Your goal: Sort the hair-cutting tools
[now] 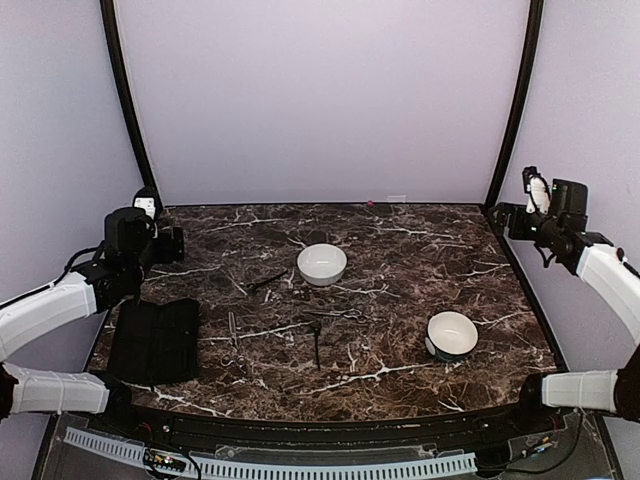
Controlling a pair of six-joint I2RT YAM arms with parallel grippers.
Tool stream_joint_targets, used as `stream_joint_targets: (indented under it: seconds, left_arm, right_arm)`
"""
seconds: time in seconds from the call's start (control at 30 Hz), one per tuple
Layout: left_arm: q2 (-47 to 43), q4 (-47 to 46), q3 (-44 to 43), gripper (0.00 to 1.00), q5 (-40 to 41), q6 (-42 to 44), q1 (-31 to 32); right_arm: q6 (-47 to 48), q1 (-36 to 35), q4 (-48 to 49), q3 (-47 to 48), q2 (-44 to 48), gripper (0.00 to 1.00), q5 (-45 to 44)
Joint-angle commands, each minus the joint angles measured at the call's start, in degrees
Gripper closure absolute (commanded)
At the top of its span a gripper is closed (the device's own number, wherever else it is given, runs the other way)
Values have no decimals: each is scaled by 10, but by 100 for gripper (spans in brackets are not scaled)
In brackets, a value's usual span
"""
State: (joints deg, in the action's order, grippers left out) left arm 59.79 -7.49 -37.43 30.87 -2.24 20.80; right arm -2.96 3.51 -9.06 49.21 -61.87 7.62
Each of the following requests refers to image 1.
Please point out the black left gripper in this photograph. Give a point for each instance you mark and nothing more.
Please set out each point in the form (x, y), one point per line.
(167, 255)

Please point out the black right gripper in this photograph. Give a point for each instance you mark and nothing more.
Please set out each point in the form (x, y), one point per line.
(516, 232)

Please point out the black zippered tool case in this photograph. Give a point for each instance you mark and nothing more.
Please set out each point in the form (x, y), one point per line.
(155, 344)

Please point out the silver thinning scissors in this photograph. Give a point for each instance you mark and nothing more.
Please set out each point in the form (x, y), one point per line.
(234, 357)

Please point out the silver hair cutting scissors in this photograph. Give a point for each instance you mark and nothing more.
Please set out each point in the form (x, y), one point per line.
(353, 314)

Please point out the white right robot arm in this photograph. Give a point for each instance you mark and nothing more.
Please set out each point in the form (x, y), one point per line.
(554, 219)

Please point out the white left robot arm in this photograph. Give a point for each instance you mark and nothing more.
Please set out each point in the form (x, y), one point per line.
(93, 281)

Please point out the white bowl with teal base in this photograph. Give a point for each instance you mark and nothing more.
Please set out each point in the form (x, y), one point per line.
(450, 336)

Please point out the plain white bowl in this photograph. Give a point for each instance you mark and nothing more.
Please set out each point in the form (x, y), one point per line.
(322, 264)

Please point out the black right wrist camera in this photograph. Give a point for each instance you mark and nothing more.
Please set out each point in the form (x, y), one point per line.
(568, 197)

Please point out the black right frame post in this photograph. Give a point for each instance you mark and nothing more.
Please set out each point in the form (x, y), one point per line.
(521, 89)

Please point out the black frame post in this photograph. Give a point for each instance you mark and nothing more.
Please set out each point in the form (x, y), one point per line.
(115, 50)
(521, 89)

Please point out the black left frame post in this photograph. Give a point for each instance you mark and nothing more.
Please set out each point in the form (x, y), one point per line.
(115, 50)

